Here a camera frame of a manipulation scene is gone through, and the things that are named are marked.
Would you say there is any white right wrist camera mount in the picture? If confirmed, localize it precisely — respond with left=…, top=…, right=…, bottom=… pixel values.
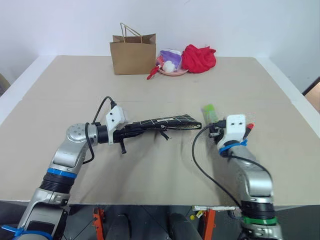
left=216, top=113, right=247, bottom=154

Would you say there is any white label strip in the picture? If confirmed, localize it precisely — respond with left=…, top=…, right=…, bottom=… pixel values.
left=193, top=205, right=236, bottom=212

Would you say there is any orange metal frame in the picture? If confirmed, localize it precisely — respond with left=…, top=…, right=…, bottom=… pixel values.
left=204, top=209, right=216, bottom=240
left=91, top=206, right=106, bottom=240

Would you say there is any brown board with dark frame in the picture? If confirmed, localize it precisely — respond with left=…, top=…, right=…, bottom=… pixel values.
left=301, top=76, right=320, bottom=113

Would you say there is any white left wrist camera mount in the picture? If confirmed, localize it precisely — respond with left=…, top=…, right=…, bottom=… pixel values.
left=104, top=105, right=129, bottom=146

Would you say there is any purple and white bag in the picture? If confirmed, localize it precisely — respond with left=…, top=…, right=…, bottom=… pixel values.
left=156, top=48, right=183, bottom=72

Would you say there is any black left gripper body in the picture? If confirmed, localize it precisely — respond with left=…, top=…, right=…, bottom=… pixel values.
left=112, top=124, right=141, bottom=154

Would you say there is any pink plate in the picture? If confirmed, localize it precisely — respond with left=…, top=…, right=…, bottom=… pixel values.
left=156, top=65, right=189, bottom=77

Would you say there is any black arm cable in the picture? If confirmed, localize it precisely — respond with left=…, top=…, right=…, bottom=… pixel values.
left=81, top=95, right=118, bottom=165
left=191, top=121, right=243, bottom=208

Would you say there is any red clip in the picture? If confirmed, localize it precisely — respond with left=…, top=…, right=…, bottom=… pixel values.
left=146, top=64, right=162, bottom=81

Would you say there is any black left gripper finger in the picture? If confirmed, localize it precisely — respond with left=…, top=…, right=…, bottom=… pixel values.
left=128, top=121, right=154, bottom=130
left=126, top=129, right=148, bottom=139

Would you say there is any brown paper bag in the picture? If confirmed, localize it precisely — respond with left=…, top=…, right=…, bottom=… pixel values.
left=109, top=22, right=157, bottom=76

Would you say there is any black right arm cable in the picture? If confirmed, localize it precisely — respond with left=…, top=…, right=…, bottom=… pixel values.
left=191, top=121, right=243, bottom=208

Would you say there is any black grid pouch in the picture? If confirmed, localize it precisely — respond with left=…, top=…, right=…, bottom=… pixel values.
left=127, top=113, right=203, bottom=141

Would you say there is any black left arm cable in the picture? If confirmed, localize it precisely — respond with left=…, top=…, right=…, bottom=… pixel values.
left=81, top=95, right=118, bottom=165

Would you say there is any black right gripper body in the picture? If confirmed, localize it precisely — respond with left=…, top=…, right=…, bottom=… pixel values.
left=208, top=119, right=227, bottom=145

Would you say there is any white fluffy ball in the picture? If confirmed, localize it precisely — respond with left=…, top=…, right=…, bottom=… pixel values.
left=162, top=60, right=175, bottom=73

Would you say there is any red cloth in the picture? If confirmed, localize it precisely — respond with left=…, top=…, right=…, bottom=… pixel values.
left=181, top=44, right=217, bottom=74

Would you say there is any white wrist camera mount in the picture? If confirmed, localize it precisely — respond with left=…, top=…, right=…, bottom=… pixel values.
left=104, top=105, right=129, bottom=146
left=216, top=113, right=247, bottom=154

